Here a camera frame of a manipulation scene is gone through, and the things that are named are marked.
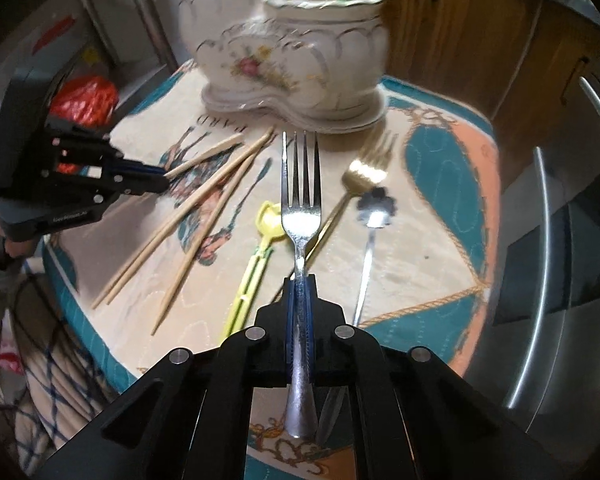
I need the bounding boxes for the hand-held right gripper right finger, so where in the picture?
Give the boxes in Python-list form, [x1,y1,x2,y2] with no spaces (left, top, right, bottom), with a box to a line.
[302,276,576,480]

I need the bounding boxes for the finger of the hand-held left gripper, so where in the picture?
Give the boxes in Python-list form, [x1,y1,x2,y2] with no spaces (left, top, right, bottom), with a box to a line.
[101,176,171,198]
[101,155,169,181]

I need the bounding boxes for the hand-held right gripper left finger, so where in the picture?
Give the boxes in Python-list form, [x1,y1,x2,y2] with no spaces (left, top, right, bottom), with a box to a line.
[27,276,301,480]

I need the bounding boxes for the yellow plastic spoon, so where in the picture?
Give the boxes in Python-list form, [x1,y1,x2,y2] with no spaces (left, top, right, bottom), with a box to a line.
[222,201,284,343]

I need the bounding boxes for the silver metal fork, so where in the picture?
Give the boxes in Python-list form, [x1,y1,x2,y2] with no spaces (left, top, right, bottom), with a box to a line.
[280,130,323,438]

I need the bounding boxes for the silver flower-shaped spoon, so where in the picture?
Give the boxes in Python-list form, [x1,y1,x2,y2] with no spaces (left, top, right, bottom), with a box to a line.
[317,187,398,443]

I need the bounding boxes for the gold metal fork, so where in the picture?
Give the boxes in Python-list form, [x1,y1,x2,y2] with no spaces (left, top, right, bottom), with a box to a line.
[305,130,401,261]

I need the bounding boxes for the floral ceramic double utensil holder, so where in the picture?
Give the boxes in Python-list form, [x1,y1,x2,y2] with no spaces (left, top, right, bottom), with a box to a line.
[169,0,392,134]

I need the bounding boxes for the person's left hand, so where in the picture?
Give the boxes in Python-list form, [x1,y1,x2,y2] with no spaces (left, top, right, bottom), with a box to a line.
[0,210,36,273]

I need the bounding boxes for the red plastic bag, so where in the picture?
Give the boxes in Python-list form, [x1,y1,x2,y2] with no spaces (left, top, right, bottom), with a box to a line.
[49,75,121,177]

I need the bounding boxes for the printed table mat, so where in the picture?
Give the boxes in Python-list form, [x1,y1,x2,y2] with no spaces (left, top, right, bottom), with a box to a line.
[42,60,502,480]

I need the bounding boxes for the person's plaid clothing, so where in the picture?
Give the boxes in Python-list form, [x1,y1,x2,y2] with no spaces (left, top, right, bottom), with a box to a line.
[0,270,128,463]

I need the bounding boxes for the wooden kitchen cabinet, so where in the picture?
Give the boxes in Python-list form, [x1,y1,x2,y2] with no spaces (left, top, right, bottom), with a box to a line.
[270,0,600,161]

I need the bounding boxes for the stainless steel frame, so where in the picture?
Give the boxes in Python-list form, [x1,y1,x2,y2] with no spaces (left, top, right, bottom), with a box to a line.
[495,74,600,413]

